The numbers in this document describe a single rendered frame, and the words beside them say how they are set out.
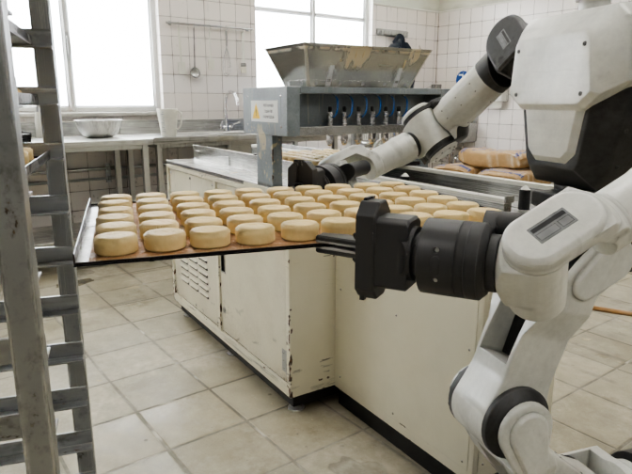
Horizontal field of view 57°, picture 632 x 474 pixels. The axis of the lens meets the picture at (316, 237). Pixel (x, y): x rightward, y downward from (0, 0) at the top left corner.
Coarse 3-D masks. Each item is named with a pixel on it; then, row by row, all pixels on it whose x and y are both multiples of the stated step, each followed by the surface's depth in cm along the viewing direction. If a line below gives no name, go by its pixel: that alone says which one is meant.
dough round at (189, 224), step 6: (204, 216) 79; (210, 216) 79; (186, 222) 76; (192, 222) 76; (198, 222) 76; (204, 222) 76; (210, 222) 76; (216, 222) 76; (222, 222) 78; (186, 228) 76; (192, 228) 75; (186, 234) 76
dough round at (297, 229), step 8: (288, 224) 74; (296, 224) 74; (304, 224) 74; (312, 224) 74; (288, 232) 74; (296, 232) 73; (304, 232) 73; (312, 232) 74; (288, 240) 74; (296, 240) 73; (304, 240) 73; (312, 240) 74
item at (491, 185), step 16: (256, 144) 321; (384, 176) 225; (400, 176) 217; (416, 176) 210; (432, 176) 203; (448, 176) 196; (464, 176) 190; (480, 176) 184; (480, 192) 185; (496, 192) 179; (512, 192) 174
